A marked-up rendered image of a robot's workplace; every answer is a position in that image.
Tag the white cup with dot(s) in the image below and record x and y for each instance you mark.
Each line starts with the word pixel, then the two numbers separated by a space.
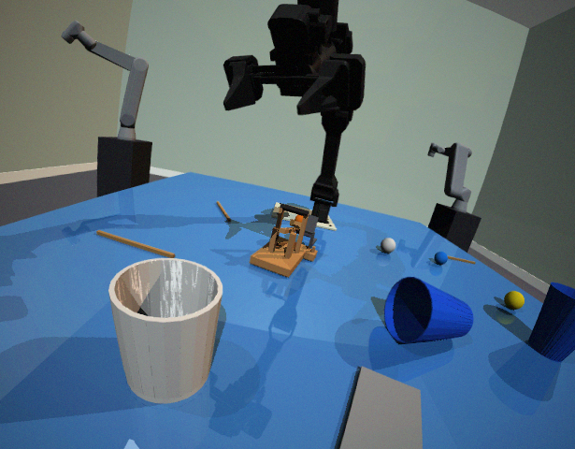
pixel 165 312

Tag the blue cup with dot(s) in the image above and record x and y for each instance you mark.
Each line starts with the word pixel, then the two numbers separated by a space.
pixel 417 311
pixel 553 335

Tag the blue ball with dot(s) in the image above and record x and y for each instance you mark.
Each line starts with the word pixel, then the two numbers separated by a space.
pixel 441 258

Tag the yellow ball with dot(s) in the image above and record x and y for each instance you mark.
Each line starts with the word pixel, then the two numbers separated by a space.
pixel 514 300

